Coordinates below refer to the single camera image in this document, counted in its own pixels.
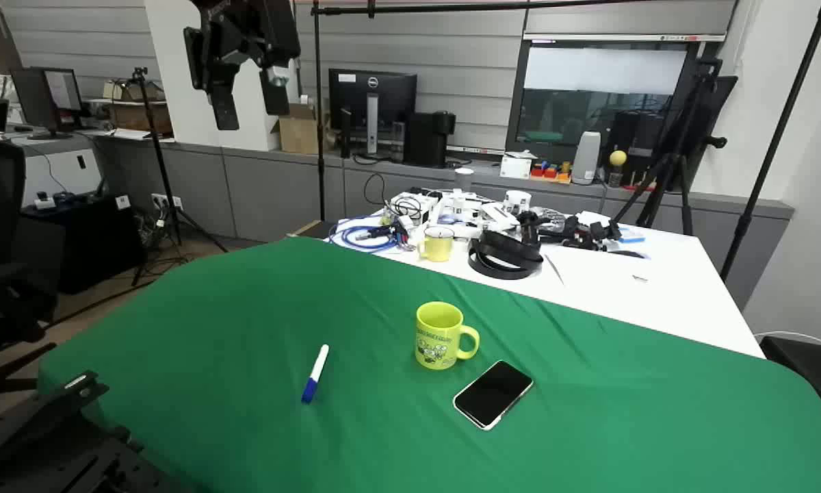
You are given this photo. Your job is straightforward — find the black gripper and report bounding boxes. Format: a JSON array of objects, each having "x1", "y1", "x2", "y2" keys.
[{"x1": 182, "y1": 0, "x2": 300, "y2": 131}]

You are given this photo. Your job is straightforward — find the white marker blue cap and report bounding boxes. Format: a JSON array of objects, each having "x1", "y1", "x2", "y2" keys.
[{"x1": 297, "y1": 342, "x2": 333, "y2": 408}]

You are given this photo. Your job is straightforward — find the small pale yellow cup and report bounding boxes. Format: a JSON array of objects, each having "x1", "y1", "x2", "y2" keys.
[{"x1": 415, "y1": 227, "x2": 457, "y2": 265}]

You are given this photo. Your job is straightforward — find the open cardboard box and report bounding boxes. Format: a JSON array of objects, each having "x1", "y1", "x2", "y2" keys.
[{"x1": 274, "y1": 103, "x2": 323, "y2": 160}]

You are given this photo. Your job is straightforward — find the thin black tripod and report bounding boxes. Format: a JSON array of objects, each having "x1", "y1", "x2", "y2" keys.
[{"x1": 126, "y1": 63, "x2": 230, "y2": 290}]

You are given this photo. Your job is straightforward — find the flat brown cardboard box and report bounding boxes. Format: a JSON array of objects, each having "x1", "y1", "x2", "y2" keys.
[{"x1": 107, "y1": 94, "x2": 176, "y2": 139}]

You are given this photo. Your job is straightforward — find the black computer monitor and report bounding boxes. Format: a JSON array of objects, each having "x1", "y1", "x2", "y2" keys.
[{"x1": 325, "y1": 66, "x2": 418, "y2": 160}]

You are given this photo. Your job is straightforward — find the black computer box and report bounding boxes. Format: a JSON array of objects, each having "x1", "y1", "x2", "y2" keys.
[{"x1": 401, "y1": 111, "x2": 459, "y2": 171}]

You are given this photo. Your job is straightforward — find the small grey monitor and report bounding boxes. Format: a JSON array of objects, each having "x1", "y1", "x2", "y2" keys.
[{"x1": 9, "y1": 66, "x2": 89, "y2": 138}]

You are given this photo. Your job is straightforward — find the green table cloth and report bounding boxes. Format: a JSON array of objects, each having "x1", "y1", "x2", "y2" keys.
[{"x1": 35, "y1": 235, "x2": 821, "y2": 493}]

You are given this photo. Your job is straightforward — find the black cabinet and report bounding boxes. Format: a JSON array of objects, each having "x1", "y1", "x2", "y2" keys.
[{"x1": 22, "y1": 190, "x2": 148, "y2": 296}]

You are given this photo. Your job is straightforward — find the small white box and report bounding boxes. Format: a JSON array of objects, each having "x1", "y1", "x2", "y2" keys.
[{"x1": 497, "y1": 149, "x2": 535, "y2": 182}]

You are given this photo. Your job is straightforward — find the small red orange objects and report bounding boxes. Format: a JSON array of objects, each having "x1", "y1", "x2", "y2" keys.
[{"x1": 529, "y1": 161, "x2": 575, "y2": 185}]

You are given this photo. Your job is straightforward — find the yellow cartoon print mug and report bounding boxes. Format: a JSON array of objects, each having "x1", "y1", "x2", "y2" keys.
[{"x1": 412, "y1": 300, "x2": 482, "y2": 372}]

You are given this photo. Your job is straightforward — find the white cylinder speaker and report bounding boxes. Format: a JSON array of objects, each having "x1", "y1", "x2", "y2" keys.
[{"x1": 570, "y1": 129, "x2": 604, "y2": 187}]

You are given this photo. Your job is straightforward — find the black gadget pile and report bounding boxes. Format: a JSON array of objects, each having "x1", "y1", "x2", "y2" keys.
[{"x1": 518, "y1": 208, "x2": 646, "y2": 256}]

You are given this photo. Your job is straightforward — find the dark framed window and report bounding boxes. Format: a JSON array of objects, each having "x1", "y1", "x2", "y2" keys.
[{"x1": 505, "y1": 35, "x2": 727, "y2": 175}]

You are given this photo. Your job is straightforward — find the black smartphone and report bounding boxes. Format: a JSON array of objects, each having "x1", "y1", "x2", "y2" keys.
[{"x1": 449, "y1": 359, "x2": 535, "y2": 434}]

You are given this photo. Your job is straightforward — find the large black tripod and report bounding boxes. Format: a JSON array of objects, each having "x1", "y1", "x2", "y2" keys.
[{"x1": 607, "y1": 38, "x2": 739, "y2": 239}]

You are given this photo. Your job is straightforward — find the black light stand pole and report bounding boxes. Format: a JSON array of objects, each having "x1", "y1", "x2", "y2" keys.
[{"x1": 719, "y1": 0, "x2": 821, "y2": 283}]

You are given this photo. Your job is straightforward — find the black chair with white rim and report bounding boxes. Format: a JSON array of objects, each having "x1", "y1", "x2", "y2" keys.
[{"x1": 758, "y1": 331, "x2": 821, "y2": 434}]

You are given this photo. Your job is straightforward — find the black vertical frame pole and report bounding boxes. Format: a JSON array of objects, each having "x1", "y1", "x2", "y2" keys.
[{"x1": 310, "y1": 0, "x2": 330, "y2": 242}]

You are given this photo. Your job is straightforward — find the blue cable coil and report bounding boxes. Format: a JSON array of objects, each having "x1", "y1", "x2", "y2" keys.
[{"x1": 333, "y1": 220, "x2": 404, "y2": 256}]

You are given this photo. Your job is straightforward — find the white cable clutter pile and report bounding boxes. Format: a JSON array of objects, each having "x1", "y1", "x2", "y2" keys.
[{"x1": 373, "y1": 187, "x2": 533, "y2": 242}]

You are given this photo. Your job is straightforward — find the black coiled strap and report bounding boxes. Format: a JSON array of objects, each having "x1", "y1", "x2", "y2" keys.
[{"x1": 464, "y1": 227, "x2": 546, "y2": 283}]

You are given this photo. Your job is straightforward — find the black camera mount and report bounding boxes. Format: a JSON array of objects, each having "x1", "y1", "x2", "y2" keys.
[{"x1": 0, "y1": 368, "x2": 185, "y2": 493}]

